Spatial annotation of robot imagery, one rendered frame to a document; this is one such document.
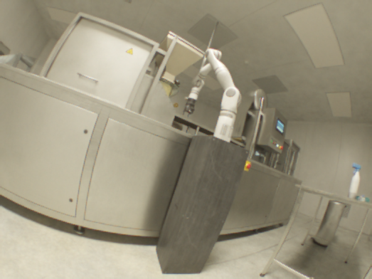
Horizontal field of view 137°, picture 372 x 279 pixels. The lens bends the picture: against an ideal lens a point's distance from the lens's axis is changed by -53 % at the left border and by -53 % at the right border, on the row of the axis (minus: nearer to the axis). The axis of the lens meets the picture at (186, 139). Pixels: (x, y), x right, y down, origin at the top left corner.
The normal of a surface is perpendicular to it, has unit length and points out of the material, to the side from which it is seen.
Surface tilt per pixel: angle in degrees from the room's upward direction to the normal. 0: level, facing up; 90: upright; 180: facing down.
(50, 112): 90
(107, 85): 90
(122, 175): 90
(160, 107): 90
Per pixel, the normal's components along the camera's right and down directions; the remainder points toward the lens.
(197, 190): 0.31, 0.02
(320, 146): -0.83, -0.31
